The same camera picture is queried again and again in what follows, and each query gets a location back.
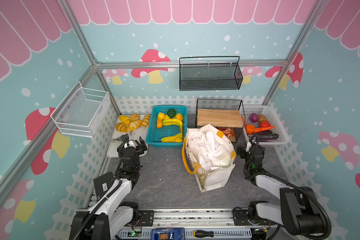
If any white canvas tote bag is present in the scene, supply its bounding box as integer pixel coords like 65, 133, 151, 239
182, 124, 237, 193

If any white plastic grocery bag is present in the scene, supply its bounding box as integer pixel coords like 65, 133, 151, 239
187, 126, 233, 173

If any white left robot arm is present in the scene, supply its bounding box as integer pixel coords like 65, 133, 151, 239
69, 134, 148, 240

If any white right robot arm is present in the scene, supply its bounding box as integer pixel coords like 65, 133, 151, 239
238, 135, 332, 240

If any dark eggplant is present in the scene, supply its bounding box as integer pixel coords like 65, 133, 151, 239
251, 134, 279, 142

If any orange carrot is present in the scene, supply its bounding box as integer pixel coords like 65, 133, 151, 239
253, 127, 275, 133

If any white bread tray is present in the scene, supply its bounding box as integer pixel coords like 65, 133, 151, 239
107, 117, 149, 158

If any orange bell pepper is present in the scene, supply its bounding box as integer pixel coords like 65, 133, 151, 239
245, 125, 256, 135

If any bread loaf pile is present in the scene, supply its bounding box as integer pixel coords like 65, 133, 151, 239
116, 114, 151, 133

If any red pepper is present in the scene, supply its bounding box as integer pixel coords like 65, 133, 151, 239
260, 120, 272, 128

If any red snack packet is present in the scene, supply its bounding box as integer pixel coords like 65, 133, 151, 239
218, 127, 236, 138

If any purple onion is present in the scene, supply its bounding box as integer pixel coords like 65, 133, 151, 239
249, 113, 259, 123

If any brown potato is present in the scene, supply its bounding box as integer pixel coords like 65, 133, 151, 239
258, 115, 267, 123

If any white plastic vegetable basket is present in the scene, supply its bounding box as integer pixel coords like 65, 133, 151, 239
241, 105, 290, 146

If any teal plastic fruit basket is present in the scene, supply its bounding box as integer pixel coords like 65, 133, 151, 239
146, 105, 188, 148

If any black mesh wooden shelf rack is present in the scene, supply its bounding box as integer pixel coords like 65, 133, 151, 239
195, 98, 244, 143

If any yellow lemon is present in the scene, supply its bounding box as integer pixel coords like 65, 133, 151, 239
158, 112, 166, 121

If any green avocado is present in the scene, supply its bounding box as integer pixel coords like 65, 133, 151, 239
167, 108, 177, 118

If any black orange screwdriver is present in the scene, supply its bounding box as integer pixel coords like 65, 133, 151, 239
193, 230, 244, 238

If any white wall wire basket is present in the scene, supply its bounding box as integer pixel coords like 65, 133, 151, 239
51, 82, 111, 138

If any blue box on rail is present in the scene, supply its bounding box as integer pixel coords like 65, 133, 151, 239
151, 228, 186, 240

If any black wall mesh basket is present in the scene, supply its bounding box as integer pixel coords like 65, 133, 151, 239
179, 56, 243, 91

